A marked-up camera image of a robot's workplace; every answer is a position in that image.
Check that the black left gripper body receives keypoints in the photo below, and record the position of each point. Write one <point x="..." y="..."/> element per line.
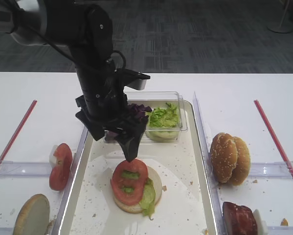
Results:
<point x="110" y="117"/>

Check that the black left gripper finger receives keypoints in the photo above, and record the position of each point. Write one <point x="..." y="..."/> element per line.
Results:
<point x="129" y="142"/>
<point x="96" y="131"/>

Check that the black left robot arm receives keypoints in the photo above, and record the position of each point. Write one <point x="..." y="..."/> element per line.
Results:
<point x="86" y="30"/>

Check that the remaining tomato slice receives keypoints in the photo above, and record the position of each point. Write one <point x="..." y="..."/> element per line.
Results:
<point x="60" y="173"/>

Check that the shredded green lettuce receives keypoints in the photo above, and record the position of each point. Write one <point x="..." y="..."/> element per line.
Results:
<point x="164" y="117"/>

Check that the green lettuce leaf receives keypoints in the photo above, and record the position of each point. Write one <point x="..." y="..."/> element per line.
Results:
<point x="147" y="201"/>

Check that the brown meat patty stack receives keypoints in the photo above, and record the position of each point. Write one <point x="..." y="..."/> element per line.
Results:
<point x="239" y="220"/>

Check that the shredded purple cabbage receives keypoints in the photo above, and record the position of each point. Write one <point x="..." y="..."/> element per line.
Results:
<point x="138" y="111"/>

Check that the bun bottom on tray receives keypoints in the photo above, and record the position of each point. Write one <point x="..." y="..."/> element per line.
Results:
<point x="157" y="184"/>

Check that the clear plastic container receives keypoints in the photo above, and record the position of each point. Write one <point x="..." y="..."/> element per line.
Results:
<point x="158" y="99"/>

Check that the white pusher block left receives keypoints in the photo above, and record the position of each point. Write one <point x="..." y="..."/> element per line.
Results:
<point x="52" y="157"/>

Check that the metal serving tray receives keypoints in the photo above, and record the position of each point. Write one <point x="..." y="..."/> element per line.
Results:
<point x="187" y="146"/>

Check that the white parchment paper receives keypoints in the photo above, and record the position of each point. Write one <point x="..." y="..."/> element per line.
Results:
<point x="179" y="211"/>

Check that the sesame bun top, outer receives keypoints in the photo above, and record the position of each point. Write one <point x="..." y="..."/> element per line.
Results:
<point x="223" y="154"/>

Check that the sesame bun , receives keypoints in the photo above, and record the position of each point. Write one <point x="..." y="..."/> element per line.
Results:
<point x="223" y="154"/>
<point x="240" y="173"/>

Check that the bun bottom standing left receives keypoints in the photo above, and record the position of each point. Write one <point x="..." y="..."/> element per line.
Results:
<point x="33" y="218"/>

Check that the sesame bun top, inner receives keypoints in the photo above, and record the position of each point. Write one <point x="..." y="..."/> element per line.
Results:
<point x="240" y="173"/>

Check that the white pusher block patty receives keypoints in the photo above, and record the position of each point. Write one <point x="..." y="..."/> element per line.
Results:
<point x="262" y="228"/>

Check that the white stand base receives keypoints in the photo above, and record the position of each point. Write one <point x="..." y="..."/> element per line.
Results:
<point x="281" y="27"/>

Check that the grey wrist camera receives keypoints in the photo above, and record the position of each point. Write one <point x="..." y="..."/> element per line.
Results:
<point x="132" y="79"/>

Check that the clear left long rail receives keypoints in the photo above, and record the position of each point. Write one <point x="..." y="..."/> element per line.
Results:
<point x="67" y="199"/>

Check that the clear long rail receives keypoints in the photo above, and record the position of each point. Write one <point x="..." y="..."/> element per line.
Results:
<point x="67" y="199"/>
<point x="218" y="224"/>

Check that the left red rail strip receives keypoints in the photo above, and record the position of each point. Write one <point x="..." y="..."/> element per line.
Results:
<point x="17" y="131"/>

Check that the red rail strip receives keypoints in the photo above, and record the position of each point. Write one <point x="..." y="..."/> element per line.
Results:
<point x="274" y="137"/>
<point x="17" y="131"/>

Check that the clear right long rail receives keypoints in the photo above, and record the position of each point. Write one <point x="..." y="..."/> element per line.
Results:
<point x="218" y="224"/>

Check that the clear left upper divider rail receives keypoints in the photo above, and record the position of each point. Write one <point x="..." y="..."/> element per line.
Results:
<point x="11" y="169"/>

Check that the clear divider rail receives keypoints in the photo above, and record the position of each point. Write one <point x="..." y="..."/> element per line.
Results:
<point x="276" y="170"/>
<point x="11" y="169"/>

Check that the clear right upper divider rail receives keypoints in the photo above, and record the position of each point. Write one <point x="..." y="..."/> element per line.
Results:
<point x="276" y="170"/>

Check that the right red rail strip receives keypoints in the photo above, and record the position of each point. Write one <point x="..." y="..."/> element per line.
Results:
<point x="274" y="137"/>

